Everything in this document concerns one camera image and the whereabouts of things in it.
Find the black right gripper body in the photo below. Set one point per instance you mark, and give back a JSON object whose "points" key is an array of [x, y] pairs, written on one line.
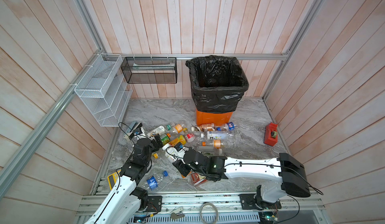
{"points": [[199, 171]]}

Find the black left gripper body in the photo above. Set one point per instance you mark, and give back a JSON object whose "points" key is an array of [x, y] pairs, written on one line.
{"points": [[148, 157]]}

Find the green bottle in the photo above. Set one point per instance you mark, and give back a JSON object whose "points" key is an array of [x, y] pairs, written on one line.
{"points": [[165, 139]]}

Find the red label yellow tea bottle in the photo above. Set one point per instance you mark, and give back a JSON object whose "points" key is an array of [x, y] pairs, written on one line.
{"points": [[197, 179]]}

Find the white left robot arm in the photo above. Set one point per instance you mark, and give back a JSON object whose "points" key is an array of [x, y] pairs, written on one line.
{"points": [[126, 197]]}

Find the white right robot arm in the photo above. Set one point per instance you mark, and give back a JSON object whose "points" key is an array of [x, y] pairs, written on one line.
{"points": [[285, 174]]}

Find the orange trash bin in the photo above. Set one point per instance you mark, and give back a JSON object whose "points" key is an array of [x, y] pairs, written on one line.
{"points": [[210, 118]]}

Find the white cap clear bottle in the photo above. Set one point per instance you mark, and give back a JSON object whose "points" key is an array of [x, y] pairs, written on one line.
{"points": [[210, 151]]}

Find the white stapler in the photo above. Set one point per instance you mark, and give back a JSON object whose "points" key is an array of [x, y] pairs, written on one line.
{"points": [[128, 132]]}

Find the yellow orange juice bottle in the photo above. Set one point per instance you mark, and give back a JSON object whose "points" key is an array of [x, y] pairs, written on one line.
{"points": [[180, 139]]}

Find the orange label clear bottle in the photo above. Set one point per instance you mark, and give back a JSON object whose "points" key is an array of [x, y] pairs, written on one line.
{"points": [[214, 143]]}

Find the orange cap clear bottle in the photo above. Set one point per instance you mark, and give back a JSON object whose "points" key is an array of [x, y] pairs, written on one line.
{"points": [[175, 128]]}

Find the blue label clear bottle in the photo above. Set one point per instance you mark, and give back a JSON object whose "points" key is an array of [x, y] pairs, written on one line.
{"points": [[154, 181]]}

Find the red white small bottle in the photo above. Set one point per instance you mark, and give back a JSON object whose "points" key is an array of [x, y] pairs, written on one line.
{"points": [[190, 137]]}

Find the clear long label bottle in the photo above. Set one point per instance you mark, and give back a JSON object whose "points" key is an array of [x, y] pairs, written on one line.
{"points": [[210, 135]]}

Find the yellow calculator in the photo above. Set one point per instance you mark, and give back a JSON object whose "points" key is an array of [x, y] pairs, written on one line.
{"points": [[113, 178]]}

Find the small brown tea bottle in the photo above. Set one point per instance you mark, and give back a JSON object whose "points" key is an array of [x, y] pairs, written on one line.
{"points": [[204, 127]]}

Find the red tape dispenser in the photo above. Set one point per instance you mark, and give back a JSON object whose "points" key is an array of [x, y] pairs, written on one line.
{"points": [[271, 134]]}

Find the black trash bag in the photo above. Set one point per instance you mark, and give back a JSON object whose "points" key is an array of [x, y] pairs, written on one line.
{"points": [[217, 83]]}

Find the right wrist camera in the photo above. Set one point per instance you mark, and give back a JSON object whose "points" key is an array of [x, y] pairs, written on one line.
{"points": [[177, 152]]}

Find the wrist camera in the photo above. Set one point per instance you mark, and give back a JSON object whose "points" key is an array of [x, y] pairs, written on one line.
{"points": [[177, 152], [138, 134]]}

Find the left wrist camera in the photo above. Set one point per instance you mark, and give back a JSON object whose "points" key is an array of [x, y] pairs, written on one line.
{"points": [[138, 134]]}

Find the white wire mesh shelf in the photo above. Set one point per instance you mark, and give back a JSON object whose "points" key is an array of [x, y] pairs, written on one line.
{"points": [[104, 90]]}

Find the black wire mesh basket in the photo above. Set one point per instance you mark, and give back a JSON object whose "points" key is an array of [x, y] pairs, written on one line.
{"points": [[138, 70]]}

